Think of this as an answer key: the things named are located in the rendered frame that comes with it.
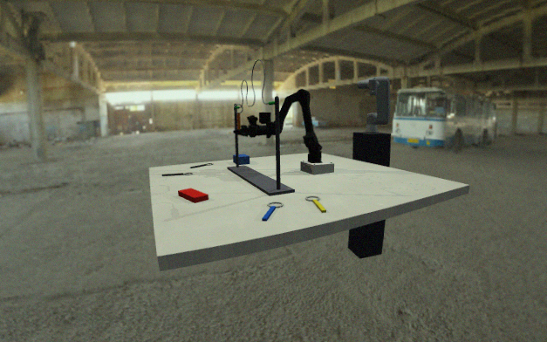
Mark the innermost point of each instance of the red flat bar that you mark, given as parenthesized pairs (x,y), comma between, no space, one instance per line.
(193,195)

